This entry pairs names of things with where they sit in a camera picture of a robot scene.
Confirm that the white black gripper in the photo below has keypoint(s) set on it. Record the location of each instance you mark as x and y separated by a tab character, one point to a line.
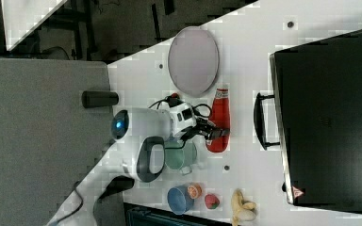
183	118

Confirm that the red ketchup bottle plush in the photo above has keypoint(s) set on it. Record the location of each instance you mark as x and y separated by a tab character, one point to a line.
220	116

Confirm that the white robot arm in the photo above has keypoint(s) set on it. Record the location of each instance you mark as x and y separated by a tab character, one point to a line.
136	152

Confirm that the orange slice toy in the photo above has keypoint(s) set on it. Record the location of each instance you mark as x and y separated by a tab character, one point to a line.
194	190

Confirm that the lilac round plate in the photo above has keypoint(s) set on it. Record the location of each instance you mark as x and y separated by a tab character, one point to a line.
193	61

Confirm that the red strawberry toy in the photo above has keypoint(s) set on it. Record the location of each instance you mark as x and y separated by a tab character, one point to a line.
211	201

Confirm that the blue cup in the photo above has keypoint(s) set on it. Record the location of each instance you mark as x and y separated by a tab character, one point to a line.
179	200

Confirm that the peeled banana toy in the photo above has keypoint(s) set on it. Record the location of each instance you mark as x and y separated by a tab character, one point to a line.
242	209

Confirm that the black toaster oven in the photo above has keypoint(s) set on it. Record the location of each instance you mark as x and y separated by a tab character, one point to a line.
317	93

